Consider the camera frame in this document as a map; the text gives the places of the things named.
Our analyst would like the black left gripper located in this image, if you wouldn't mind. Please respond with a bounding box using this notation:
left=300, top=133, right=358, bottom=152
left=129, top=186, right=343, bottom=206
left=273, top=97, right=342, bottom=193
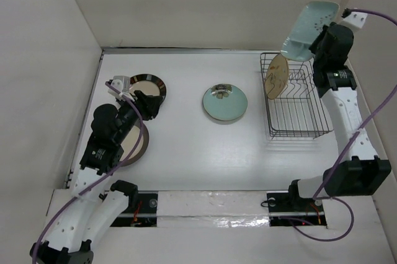
left=114, top=90, right=162, bottom=144

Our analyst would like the teal rectangular berry plate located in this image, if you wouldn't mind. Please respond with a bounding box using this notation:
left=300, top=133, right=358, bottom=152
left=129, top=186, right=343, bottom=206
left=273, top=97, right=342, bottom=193
left=280, top=1, right=339, bottom=62

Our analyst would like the black striped rim plate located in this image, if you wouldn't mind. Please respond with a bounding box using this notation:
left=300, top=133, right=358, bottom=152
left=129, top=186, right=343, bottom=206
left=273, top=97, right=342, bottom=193
left=130, top=74, right=167, bottom=103

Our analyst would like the brown rim cream plate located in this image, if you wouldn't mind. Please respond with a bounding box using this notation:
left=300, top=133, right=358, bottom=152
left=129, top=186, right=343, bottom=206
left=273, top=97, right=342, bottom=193
left=117, top=118, right=150, bottom=168

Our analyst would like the beige bird plate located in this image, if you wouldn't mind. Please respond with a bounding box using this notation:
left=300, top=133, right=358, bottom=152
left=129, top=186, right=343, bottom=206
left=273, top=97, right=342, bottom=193
left=264, top=54, right=289, bottom=100

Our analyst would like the teal oval flower plate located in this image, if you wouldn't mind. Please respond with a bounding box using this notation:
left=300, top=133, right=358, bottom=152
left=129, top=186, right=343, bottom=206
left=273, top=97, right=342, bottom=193
left=202, top=84, right=248, bottom=121

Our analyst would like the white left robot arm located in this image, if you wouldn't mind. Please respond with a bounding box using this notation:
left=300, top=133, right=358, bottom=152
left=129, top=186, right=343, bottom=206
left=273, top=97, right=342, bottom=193
left=30, top=89, right=164, bottom=263

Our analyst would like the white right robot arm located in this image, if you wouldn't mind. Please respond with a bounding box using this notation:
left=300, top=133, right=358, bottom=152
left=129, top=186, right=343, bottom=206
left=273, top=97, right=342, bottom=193
left=286, top=23, right=391, bottom=210

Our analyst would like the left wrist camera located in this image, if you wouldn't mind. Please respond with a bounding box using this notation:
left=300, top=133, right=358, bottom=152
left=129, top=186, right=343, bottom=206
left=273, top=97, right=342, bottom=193
left=106, top=76, right=133, bottom=100

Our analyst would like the black wire dish rack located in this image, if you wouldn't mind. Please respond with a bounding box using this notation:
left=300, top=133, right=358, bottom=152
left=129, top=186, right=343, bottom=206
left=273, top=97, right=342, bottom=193
left=263, top=60, right=333, bottom=139

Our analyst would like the metal base rail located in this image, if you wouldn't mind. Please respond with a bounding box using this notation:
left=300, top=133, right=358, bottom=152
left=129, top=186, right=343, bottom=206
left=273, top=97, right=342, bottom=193
left=112, top=191, right=327, bottom=228

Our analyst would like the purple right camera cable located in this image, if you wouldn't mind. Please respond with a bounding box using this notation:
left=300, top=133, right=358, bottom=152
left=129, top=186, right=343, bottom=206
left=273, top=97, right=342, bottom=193
left=291, top=9, right=397, bottom=242

